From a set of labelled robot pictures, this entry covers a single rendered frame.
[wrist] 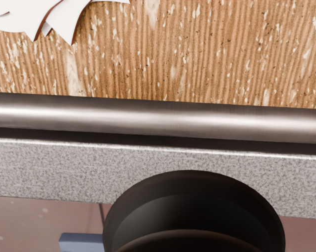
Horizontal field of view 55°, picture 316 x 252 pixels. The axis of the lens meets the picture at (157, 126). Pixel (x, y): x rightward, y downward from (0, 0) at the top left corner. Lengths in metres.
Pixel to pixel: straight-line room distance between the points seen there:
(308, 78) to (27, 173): 0.30
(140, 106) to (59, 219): 1.57
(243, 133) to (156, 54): 0.12
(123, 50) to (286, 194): 0.23
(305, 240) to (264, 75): 1.62
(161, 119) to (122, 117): 0.04
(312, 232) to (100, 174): 1.56
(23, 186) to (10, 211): 1.53
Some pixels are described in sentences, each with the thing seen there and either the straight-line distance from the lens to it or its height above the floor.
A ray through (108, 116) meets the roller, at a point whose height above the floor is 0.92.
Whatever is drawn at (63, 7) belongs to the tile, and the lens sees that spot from 0.24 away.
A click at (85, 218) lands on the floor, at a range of 1.77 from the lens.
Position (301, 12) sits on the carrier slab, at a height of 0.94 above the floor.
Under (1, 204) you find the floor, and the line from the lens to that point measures 1.91.
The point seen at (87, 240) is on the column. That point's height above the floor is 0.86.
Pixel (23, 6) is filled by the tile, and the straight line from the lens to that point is 0.24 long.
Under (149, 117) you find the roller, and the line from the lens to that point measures 0.29.
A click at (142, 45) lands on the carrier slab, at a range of 0.25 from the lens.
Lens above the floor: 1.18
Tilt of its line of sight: 62 degrees down
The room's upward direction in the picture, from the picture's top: 169 degrees counter-clockwise
